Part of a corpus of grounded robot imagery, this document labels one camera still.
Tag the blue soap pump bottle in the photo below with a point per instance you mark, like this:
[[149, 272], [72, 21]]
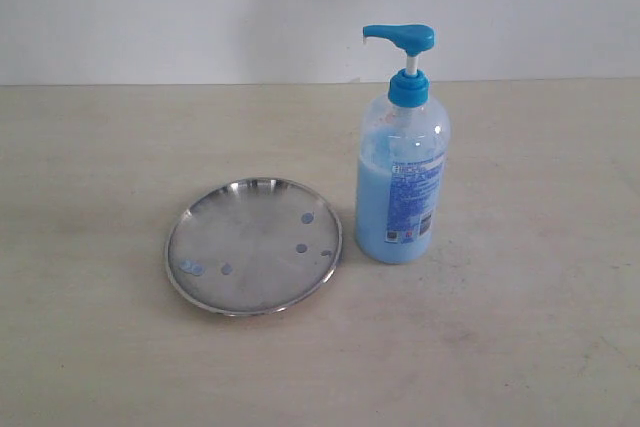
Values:
[[404, 138]]

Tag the round stainless steel plate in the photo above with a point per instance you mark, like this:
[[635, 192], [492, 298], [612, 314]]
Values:
[[253, 246]]

